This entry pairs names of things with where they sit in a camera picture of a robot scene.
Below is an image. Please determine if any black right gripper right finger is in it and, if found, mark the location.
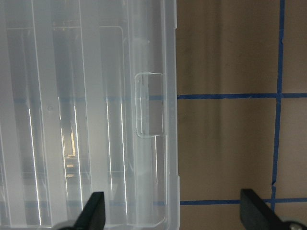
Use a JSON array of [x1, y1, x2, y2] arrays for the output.
[[240, 189, 295, 230]]

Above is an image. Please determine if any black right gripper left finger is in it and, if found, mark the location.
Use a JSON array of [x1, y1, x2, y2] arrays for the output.
[[72, 192, 106, 230]]

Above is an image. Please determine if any clear plastic box lid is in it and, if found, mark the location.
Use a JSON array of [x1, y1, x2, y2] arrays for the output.
[[0, 0, 180, 230]]

